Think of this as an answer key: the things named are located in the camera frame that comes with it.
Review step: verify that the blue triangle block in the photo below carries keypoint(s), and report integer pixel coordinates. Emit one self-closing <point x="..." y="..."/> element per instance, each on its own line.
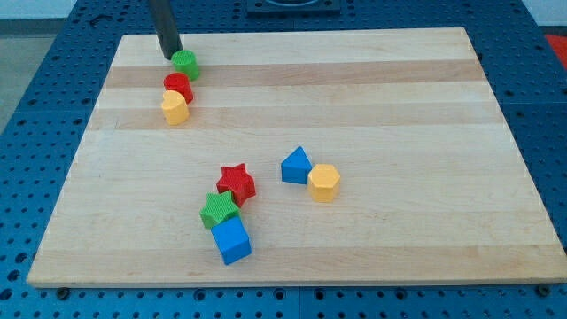
<point x="296" y="167"/>

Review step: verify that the wooden board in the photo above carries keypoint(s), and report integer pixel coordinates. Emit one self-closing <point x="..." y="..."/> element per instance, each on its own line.
<point x="433" y="188"/>

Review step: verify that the yellow hexagon block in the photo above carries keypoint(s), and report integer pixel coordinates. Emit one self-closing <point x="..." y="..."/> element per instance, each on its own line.
<point x="323" y="183"/>

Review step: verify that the red star block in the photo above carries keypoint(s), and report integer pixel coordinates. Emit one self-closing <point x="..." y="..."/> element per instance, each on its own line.
<point x="237" y="180"/>

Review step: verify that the green star block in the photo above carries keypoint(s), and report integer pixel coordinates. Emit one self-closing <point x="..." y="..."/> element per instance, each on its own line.
<point x="219" y="207"/>

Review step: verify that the blue cube block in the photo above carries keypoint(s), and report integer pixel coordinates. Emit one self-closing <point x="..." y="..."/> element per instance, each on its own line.
<point x="232" y="240"/>

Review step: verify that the red cylinder block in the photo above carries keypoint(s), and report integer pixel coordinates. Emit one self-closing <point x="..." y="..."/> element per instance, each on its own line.
<point x="180" y="83"/>

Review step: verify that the green cylinder block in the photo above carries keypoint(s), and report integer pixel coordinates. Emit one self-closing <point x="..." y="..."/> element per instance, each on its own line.
<point x="185" y="62"/>

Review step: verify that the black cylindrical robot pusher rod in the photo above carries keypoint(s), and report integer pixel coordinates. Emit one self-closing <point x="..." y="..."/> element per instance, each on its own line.
<point x="166" y="30"/>

